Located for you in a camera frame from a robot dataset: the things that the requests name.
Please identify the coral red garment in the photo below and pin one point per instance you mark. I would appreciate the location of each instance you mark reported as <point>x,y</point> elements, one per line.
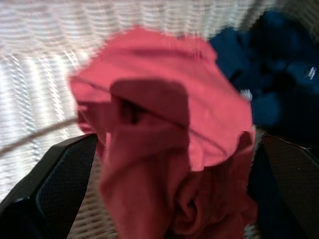
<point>162,74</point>

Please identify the navy blue garment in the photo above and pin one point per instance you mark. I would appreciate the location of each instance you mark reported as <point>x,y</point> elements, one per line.
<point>274,74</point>

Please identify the pale woven laundry basket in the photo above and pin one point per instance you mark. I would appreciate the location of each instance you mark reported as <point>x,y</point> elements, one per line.
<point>49,49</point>

